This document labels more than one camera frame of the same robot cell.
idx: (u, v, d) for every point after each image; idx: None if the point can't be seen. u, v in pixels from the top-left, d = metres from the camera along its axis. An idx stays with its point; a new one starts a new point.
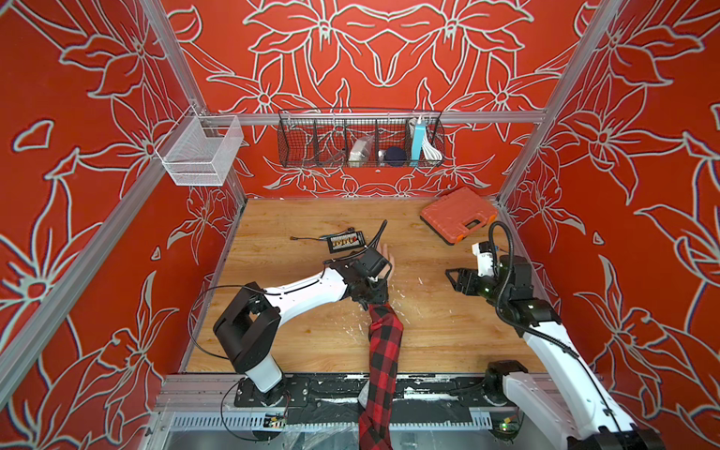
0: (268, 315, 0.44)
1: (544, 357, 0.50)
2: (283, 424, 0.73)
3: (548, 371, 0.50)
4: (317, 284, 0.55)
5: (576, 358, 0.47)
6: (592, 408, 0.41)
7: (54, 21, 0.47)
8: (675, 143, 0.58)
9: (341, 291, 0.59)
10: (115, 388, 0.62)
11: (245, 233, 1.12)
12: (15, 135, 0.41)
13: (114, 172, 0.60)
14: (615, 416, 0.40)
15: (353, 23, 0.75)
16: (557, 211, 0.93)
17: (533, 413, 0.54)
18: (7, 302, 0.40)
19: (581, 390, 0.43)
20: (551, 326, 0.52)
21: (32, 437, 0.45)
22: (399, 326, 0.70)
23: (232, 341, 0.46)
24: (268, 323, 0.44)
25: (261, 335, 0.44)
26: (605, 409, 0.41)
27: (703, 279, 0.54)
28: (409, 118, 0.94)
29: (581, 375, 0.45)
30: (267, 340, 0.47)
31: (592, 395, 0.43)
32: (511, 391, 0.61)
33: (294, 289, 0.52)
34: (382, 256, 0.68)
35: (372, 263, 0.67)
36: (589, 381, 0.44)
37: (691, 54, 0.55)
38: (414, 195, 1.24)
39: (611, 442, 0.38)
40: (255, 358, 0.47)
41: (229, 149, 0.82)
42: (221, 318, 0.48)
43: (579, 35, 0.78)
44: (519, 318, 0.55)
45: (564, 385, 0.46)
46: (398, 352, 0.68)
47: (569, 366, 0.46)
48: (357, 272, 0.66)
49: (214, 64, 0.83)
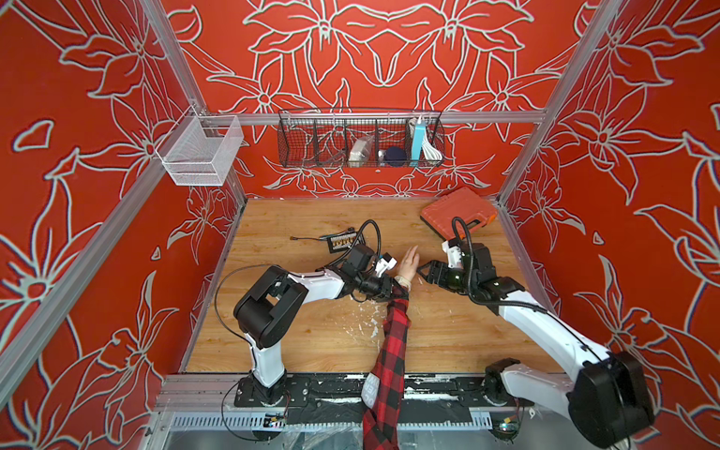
0: (296, 288, 0.51)
1: (523, 324, 0.53)
2: (283, 424, 0.73)
3: (531, 336, 0.52)
4: (326, 275, 0.65)
5: (546, 313, 0.51)
6: (573, 350, 0.44)
7: (53, 21, 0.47)
8: (675, 143, 0.58)
9: (340, 286, 0.68)
10: (114, 388, 0.62)
11: (244, 233, 1.12)
12: (15, 135, 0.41)
13: (115, 172, 0.63)
14: (592, 350, 0.44)
15: (353, 23, 0.75)
16: (557, 211, 0.93)
17: (536, 397, 0.55)
18: (7, 302, 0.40)
19: (560, 337, 0.47)
20: (518, 294, 0.56)
21: (32, 437, 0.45)
22: (407, 322, 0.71)
23: (258, 320, 0.49)
24: (297, 293, 0.50)
25: (289, 307, 0.49)
26: (582, 346, 0.44)
27: (703, 279, 0.54)
28: (409, 118, 0.94)
29: (556, 326, 0.48)
30: (292, 314, 0.52)
31: (568, 338, 0.46)
32: (512, 384, 0.61)
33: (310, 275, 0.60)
34: (367, 251, 0.75)
35: (360, 261, 0.75)
36: (563, 328, 0.48)
37: (690, 54, 0.55)
38: (414, 195, 1.24)
39: (596, 371, 0.40)
40: (280, 330, 0.51)
41: (229, 149, 0.82)
42: (247, 297, 0.52)
43: (579, 35, 0.78)
44: (490, 295, 0.59)
45: (546, 340, 0.49)
46: (403, 346, 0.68)
47: (542, 320, 0.50)
48: (348, 273, 0.76)
49: (214, 64, 0.83)
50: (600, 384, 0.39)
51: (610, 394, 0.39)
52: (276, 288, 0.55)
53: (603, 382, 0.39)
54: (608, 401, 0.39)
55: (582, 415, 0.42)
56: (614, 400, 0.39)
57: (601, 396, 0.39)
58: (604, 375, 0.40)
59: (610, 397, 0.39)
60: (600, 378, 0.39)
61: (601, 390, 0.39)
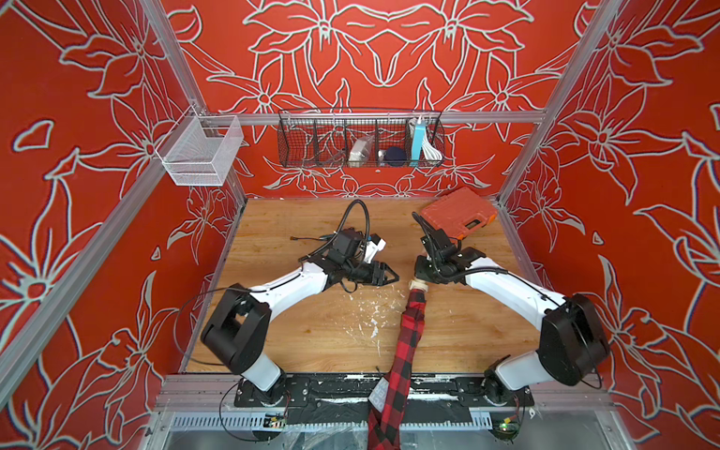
0: (259, 309, 0.45)
1: (487, 287, 0.56)
2: (283, 424, 0.73)
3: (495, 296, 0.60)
4: (299, 277, 0.57)
5: (507, 273, 0.54)
6: (534, 301, 0.47)
7: (53, 21, 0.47)
8: (675, 143, 0.58)
9: (323, 280, 0.62)
10: (114, 388, 0.62)
11: (244, 233, 1.12)
12: (15, 135, 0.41)
13: (114, 172, 0.60)
14: (550, 297, 0.47)
15: (353, 23, 0.75)
16: (557, 211, 0.93)
17: (532, 378, 0.55)
18: (7, 302, 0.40)
19: (522, 293, 0.49)
20: (481, 261, 0.59)
21: (32, 437, 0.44)
22: (416, 327, 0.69)
23: (225, 345, 0.45)
24: (259, 314, 0.45)
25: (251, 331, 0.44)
26: (542, 296, 0.47)
27: (703, 279, 0.54)
28: (409, 118, 0.94)
29: (517, 284, 0.51)
30: (261, 338, 0.48)
31: (530, 292, 0.49)
32: (510, 382, 0.61)
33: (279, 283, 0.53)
34: (353, 235, 0.69)
35: (347, 247, 0.68)
36: (523, 284, 0.51)
37: (690, 54, 0.55)
38: (414, 195, 1.24)
39: (557, 318, 0.43)
40: (249, 355, 0.47)
41: (229, 149, 0.82)
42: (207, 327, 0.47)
43: (579, 35, 0.78)
44: (455, 267, 0.62)
45: (510, 298, 0.52)
46: (412, 352, 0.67)
47: (504, 279, 0.53)
48: (334, 261, 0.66)
49: (214, 64, 0.83)
50: (562, 328, 0.42)
51: (570, 334, 0.42)
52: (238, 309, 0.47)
53: (563, 326, 0.42)
54: (570, 340, 0.42)
55: (549, 361, 0.46)
56: (574, 338, 0.42)
57: (563, 338, 0.42)
58: (562, 319, 0.43)
59: (570, 337, 0.42)
60: (561, 322, 0.42)
61: (562, 332, 0.42)
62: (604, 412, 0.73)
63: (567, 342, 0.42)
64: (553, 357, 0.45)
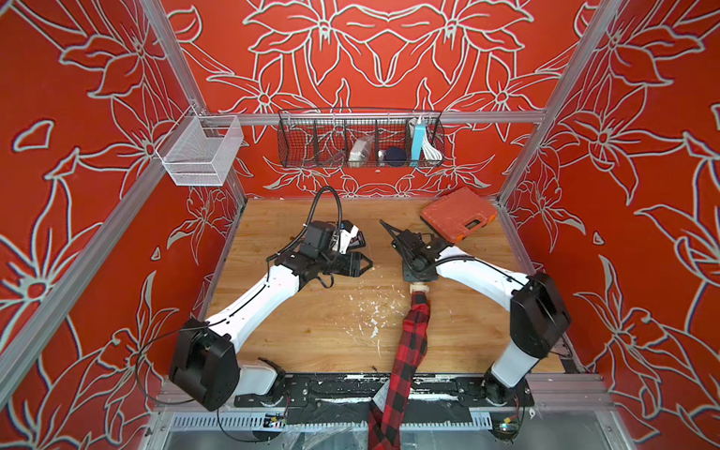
0: (219, 344, 0.41)
1: (460, 276, 0.57)
2: (283, 424, 0.73)
3: (468, 282, 0.56)
4: (264, 290, 0.51)
5: (474, 260, 0.56)
6: (501, 283, 0.49)
7: (53, 21, 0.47)
8: (675, 143, 0.58)
9: (294, 280, 0.56)
10: (115, 388, 0.62)
11: (244, 233, 1.12)
12: (15, 135, 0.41)
13: (115, 172, 0.63)
14: (516, 278, 0.49)
15: (353, 23, 0.75)
16: (557, 211, 0.93)
17: (521, 367, 0.56)
18: (7, 302, 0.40)
19: (489, 278, 0.51)
20: (448, 250, 0.60)
21: (32, 437, 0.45)
22: (415, 329, 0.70)
23: (195, 382, 0.42)
24: (219, 352, 0.40)
25: (215, 370, 0.40)
26: (507, 278, 0.50)
27: (703, 279, 0.54)
28: (409, 118, 0.94)
29: (485, 269, 0.53)
30: (231, 369, 0.44)
31: (497, 276, 0.51)
32: (506, 379, 0.62)
33: (240, 305, 0.48)
34: (325, 227, 0.63)
35: (318, 239, 0.63)
36: (490, 268, 0.53)
37: (691, 54, 0.55)
38: (414, 195, 1.24)
39: (524, 297, 0.45)
40: (224, 387, 0.44)
41: (229, 149, 0.82)
42: (172, 367, 0.43)
43: (579, 35, 0.78)
44: (425, 261, 0.63)
45: (480, 284, 0.54)
46: (414, 353, 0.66)
47: (472, 265, 0.55)
48: (307, 256, 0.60)
49: (214, 64, 0.83)
50: (529, 307, 0.44)
51: (536, 311, 0.45)
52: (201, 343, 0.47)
53: (530, 305, 0.44)
54: (537, 318, 0.45)
55: (518, 337, 0.49)
56: (540, 314, 0.45)
57: (532, 316, 0.44)
58: (529, 298, 0.45)
59: (537, 314, 0.45)
60: (528, 302, 0.44)
61: (529, 310, 0.44)
62: (604, 412, 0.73)
63: (534, 320, 0.44)
64: (523, 335, 0.47)
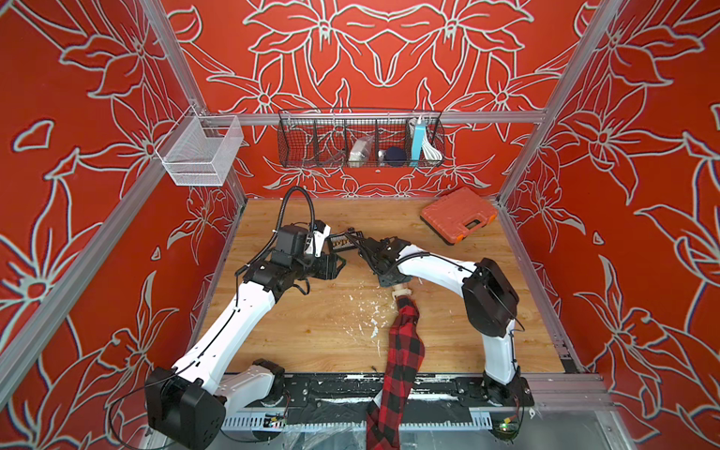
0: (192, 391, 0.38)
1: (417, 270, 0.62)
2: (283, 424, 0.73)
3: (427, 277, 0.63)
4: (235, 316, 0.47)
5: (431, 254, 0.60)
6: (453, 274, 0.54)
7: (54, 21, 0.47)
8: (675, 143, 0.58)
9: (269, 295, 0.52)
10: (115, 388, 0.62)
11: (244, 233, 1.12)
12: (15, 135, 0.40)
13: (115, 172, 0.63)
14: (466, 267, 0.54)
15: (353, 23, 0.75)
16: (557, 211, 0.93)
17: (496, 352, 0.58)
18: (7, 302, 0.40)
19: (442, 271, 0.55)
20: (408, 247, 0.65)
21: (32, 437, 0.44)
22: (399, 331, 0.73)
23: (177, 428, 0.40)
24: (194, 397, 0.38)
25: (193, 417, 0.38)
26: (458, 267, 0.54)
27: (703, 279, 0.54)
28: (409, 118, 0.94)
29: (439, 262, 0.57)
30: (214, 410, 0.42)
31: (448, 267, 0.55)
32: (500, 376, 0.62)
33: (209, 338, 0.44)
34: (297, 231, 0.59)
35: (291, 246, 0.59)
36: (442, 261, 0.57)
37: (691, 54, 0.55)
38: (414, 195, 1.24)
39: (473, 283, 0.50)
40: (209, 427, 0.42)
41: (229, 149, 0.82)
42: (152, 416, 0.40)
43: (579, 35, 0.78)
44: (388, 261, 0.66)
45: (436, 276, 0.58)
46: (403, 352, 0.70)
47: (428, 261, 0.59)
48: (279, 264, 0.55)
49: (214, 64, 0.83)
50: (477, 291, 0.49)
51: (486, 294, 0.50)
52: (175, 388, 0.44)
53: (479, 289, 0.49)
54: (487, 301, 0.50)
55: (475, 322, 0.54)
56: (490, 296, 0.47)
57: (481, 300, 0.49)
58: (477, 284, 0.49)
59: (487, 297, 0.50)
60: (476, 287, 0.49)
61: (479, 295, 0.49)
62: (604, 412, 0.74)
63: (485, 303, 0.49)
64: (478, 319, 0.52)
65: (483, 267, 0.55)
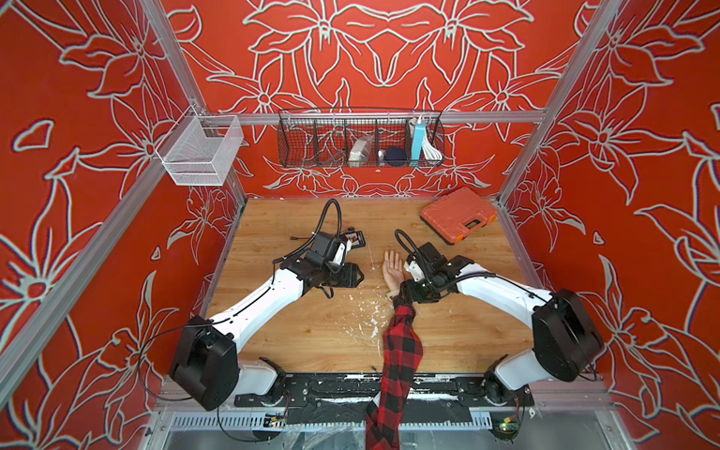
0: (222, 343, 0.42)
1: (479, 291, 0.57)
2: (283, 424, 0.73)
3: (487, 300, 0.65)
4: (270, 292, 0.52)
5: (495, 277, 0.55)
6: (522, 299, 0.49)
7: (53, 21, 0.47)
8: (676, 143, 0.58)
9: (300, 285, 0.57)
10: (115, 388, 0.62)
11: (244, 233, 1.12)
12: (15, 135, 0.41)
13: (115, 172, 0.63)
14: (538, 294, 0.48)
15: (353, 23, 0.75)
16: (557, 211, 0.93)
17: (532, 378, 0.55)
18: (7, 302, 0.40)
19: (511, 294, 0.50)
20: (470, 267, 0.60)
21: (32, 437, 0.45)
22: (395, 332, 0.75)
23: (196, 380, 0.43)
24: (216, 364, 0.40)
25: (217, 368, 0.41)
26: (529, 294, 0.49)
27: (703, 279, 0.54)
28: (409, 118, 0.94)
29: (506, 285, 0.52)
30: (231, 369, 0.44)
31: (518, 292, 0.50)
32: (510, 382, 0.61)
33: (245, 306, 0.48)
34: (332, 237, 0.65)
35: (325, 248, 0.65)
36: (510, 284, 0.52)
37: (691, 54, 0.55)
38: (414, 195, 1.24)
39: (547, 315, 0.44)
40: (221, 390, 0.44)
41: (229, 149, 0.82)
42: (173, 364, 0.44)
43: (579, 34, 0.78)
44: (445, 277, 0.63)
45: (501, 301, 0.53)
46: (396, 352, 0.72)
47: (492, 282, 0.54)
48: (312, 262, 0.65)
49: (214, 64, 0.83)
50: (551, 323, 0.43)
51: (561, 329, 0.43)
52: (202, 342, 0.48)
53: (553, 322, 0.43)
54: (562, 337, 0.43)
55: (547, 359, 0.46)
56: (564, 330, 0.43)
57: (555, 333, 0.43)
58: (552, 316, 0.43)
59: (562, 332, 0.43)
60: (551, 320, 0.43)
61: (552, 328, 0.43)
62: (604, 412, 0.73)
63: (560, 337, 0.43)
64: (548, 353, 0.45)
65: (562, 297, 0.46)
